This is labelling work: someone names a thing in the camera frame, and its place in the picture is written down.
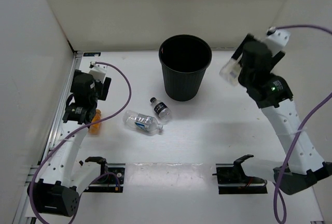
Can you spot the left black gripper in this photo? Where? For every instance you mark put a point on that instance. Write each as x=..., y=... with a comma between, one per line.
x=105, y=87

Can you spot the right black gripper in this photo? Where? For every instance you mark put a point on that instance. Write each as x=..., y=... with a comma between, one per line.
x=275, y=59

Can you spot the tall clear white-label bottle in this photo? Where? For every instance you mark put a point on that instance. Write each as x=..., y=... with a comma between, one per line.
x=230, y=72

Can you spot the orange juice bottle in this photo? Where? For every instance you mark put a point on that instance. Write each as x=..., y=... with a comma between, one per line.
x=94, y=129

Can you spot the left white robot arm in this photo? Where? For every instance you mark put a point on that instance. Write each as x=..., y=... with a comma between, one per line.
x=55, y=188

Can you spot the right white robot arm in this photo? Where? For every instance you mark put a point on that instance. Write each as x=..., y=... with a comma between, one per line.
x=303, y=166

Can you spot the black ribbed waste bin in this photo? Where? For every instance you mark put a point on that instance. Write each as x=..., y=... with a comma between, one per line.
x=184, y=60

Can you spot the clear crushed water bottle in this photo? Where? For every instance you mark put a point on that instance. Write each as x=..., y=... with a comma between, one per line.
x=144, y=123

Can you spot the small black label bottle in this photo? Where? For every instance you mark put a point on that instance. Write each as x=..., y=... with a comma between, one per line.
x=160, y=108

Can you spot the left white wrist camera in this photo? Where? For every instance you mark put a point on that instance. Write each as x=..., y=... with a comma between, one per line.
x=98, y=71

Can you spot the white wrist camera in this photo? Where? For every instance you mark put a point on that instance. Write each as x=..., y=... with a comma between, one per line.
x=98, y=71
x=276, y=39

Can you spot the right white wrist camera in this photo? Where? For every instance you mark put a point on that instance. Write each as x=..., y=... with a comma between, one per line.
x=276, y=39

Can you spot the aluminium frame rail left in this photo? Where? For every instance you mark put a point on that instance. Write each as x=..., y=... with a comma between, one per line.
x=53, y=133

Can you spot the aluminium frame rail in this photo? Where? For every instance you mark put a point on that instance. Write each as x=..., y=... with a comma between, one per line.
x=22, y=215
x=53, y=133

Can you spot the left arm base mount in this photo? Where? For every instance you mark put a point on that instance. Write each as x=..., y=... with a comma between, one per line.
x=110, y=183

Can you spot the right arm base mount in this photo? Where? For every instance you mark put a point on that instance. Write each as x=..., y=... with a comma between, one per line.
x=231, y=182

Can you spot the aluminium frame rail front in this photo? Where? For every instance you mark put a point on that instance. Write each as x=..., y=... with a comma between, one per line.
x=22, y=215

